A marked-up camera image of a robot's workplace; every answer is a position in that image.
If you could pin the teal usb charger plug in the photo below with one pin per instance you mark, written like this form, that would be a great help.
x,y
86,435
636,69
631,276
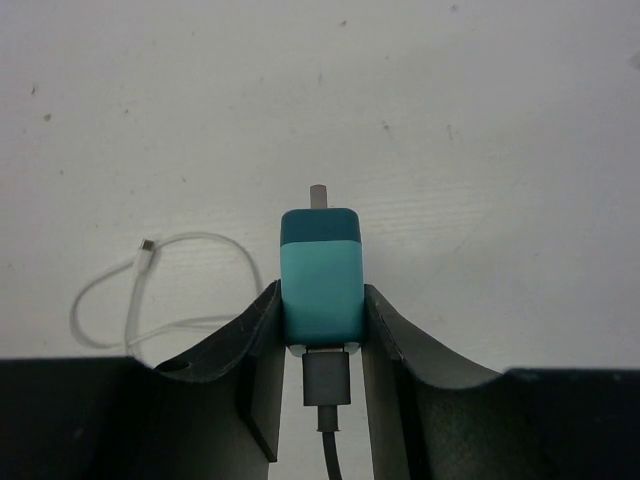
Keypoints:
x,y
322,280

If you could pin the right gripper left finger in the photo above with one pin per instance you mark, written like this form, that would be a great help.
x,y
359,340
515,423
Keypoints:
x,y
221,399

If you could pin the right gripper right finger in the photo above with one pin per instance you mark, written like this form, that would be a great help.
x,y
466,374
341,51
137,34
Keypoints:
x,y
398,358

